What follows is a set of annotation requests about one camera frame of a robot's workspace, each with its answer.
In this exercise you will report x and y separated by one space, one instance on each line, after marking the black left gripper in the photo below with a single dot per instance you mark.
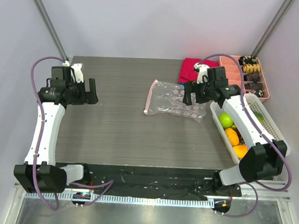
87 97

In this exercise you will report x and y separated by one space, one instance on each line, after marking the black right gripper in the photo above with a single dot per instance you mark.
195 89

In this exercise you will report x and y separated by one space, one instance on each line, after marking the clear pink zip top bag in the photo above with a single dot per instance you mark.
166 97

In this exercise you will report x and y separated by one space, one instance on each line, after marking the green apple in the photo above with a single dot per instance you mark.
225 120

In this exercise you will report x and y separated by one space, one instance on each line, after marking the dark green lime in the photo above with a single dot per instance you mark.
259 116

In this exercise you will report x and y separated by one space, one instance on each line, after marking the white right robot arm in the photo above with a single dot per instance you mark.
265 156

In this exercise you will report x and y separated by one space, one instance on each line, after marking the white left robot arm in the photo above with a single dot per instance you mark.
65 87

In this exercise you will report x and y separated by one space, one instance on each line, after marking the black patterned roll top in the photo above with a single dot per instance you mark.
247 60

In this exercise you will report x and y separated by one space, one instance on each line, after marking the red folded cloth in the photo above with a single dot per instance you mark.
187 73

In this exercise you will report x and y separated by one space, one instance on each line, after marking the pink divided plastic tray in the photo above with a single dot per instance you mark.
235 75

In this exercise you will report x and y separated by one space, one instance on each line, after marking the dark patterned roll lower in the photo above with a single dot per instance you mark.
254 86

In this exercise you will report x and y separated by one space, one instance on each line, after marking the dark patterned roll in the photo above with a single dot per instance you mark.
252 77
254 86

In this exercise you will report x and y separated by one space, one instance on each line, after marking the yellow black patterned roll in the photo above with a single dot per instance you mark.
251 68

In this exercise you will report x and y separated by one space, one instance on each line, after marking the dark patterned roll middle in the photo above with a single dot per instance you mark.
252 77

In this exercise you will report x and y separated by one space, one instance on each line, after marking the white plastic mesh basket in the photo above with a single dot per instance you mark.
256 106

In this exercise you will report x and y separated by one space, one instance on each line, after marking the black white patterned roll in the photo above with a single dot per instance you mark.
258 93

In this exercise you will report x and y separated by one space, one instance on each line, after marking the orange mango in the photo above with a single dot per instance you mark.
240 151

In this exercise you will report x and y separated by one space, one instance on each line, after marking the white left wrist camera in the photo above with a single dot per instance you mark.
73 73

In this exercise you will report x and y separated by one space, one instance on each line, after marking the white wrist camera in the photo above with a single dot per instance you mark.
73 73
202 71

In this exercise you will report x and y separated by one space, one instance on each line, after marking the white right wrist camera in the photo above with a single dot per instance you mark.
202 71

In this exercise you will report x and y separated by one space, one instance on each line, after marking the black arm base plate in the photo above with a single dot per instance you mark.
157 182

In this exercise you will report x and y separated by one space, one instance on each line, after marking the left aluminium frame post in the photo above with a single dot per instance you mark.
50 28

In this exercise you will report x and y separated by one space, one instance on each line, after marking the aluminium frame post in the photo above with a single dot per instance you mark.
278 17
50 28

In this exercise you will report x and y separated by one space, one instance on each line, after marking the right aluminium frame post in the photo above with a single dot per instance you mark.
278 17

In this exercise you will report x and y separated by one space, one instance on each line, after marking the white slotted cable duct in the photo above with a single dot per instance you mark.
72 195

